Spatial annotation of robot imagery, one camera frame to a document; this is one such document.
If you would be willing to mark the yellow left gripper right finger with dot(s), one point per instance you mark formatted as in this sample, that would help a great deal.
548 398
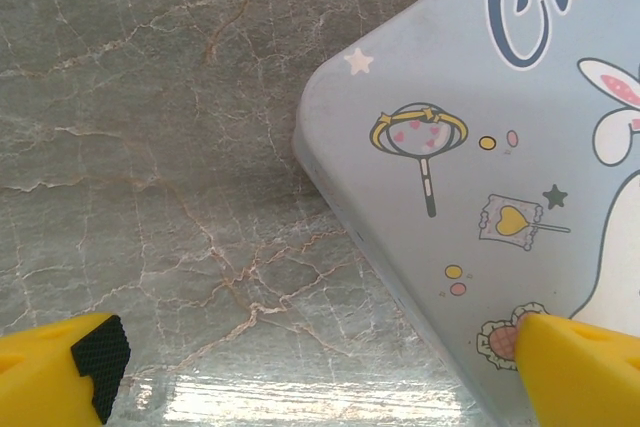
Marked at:
585 382

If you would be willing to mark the light blue cartoon tin box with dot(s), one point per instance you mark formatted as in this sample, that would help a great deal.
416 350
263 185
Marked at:
450 97

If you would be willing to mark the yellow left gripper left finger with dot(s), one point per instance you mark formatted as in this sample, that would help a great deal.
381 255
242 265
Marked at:
45 377

